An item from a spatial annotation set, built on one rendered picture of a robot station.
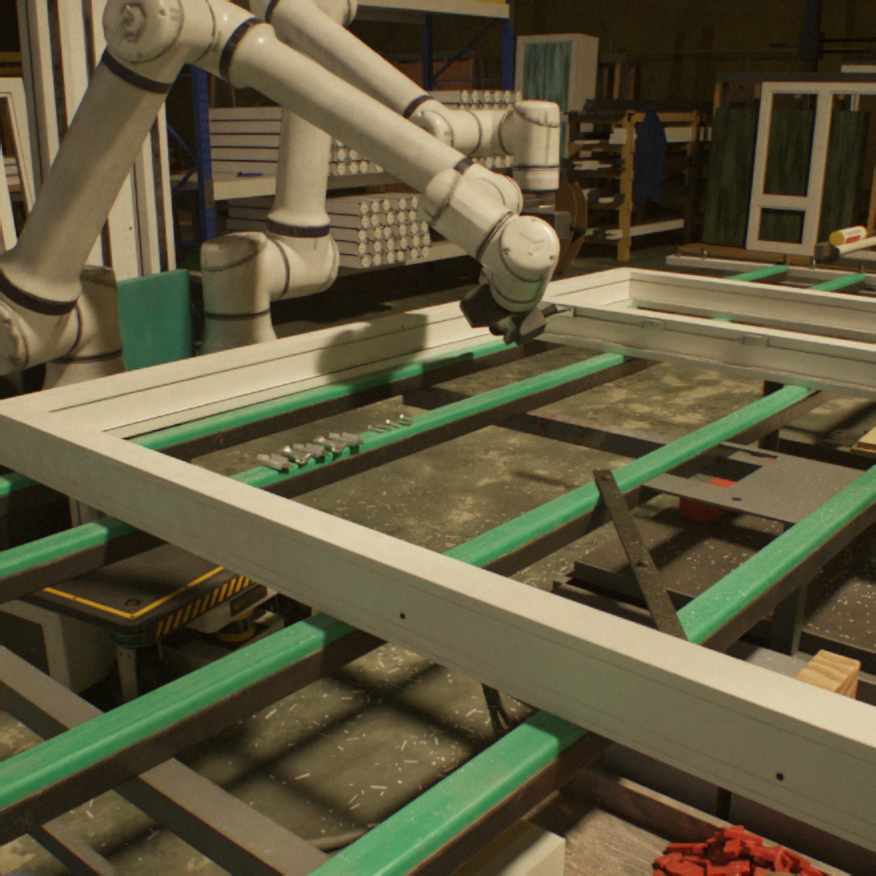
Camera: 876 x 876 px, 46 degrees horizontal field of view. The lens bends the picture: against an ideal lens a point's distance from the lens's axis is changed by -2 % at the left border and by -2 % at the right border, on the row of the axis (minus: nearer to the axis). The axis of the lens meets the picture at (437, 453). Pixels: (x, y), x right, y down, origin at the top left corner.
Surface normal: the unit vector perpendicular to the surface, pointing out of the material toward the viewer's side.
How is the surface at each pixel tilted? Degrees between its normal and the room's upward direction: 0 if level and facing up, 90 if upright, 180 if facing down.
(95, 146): 103
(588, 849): 0
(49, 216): 91
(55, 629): 90
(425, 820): 0
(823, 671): 0
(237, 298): 90
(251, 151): 90
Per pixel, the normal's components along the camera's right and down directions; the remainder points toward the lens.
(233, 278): 0.17, 0.32
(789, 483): 0.00, -0.95
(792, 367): -0.67, 0.24
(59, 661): -0.50, 0.28
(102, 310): 0.94, 0.09
